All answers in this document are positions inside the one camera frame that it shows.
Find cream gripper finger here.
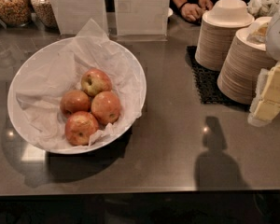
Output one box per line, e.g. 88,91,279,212
247,62,280,127
247,22,268,43

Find red apple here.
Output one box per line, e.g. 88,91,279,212
64,111,99,146
91,91,121,125
60,90,91,118

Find large white bowl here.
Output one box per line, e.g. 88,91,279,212
7,36,147,156

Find top green-red apple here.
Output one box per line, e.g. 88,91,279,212
80,68,112,97

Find person's right hand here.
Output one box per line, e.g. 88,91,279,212
198,0,213,10

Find person's left hand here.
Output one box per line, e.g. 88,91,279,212
179,3,203,22

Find front stack paper bowls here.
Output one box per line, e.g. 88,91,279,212
217,17,276,105

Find stack paper bowls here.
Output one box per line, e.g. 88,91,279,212
217,17,276,105
195,0,254,71

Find back stack paper bowls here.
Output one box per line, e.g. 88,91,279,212
195,0,254,71

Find black rubber mat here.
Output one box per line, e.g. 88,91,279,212
186,46,248,111

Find small white dish behind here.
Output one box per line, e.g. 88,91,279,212
168,8,174,18

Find right white sign holder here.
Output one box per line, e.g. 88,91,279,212
114,0,170,35

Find white sign holder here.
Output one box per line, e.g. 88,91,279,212
50,0,108,35
114,0,170,35

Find left white sign holder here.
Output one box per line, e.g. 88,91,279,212
50,0,108,35

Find right glass cereal jar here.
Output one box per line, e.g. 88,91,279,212
31,0,58,29

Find glass cereal jar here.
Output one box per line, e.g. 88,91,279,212
0,0,31,27
31,0,58,29

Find white tissue paper liner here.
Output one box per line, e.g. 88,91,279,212
13,18,143,151

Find left glass cereal jar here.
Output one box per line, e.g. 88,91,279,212
0,0,31,27

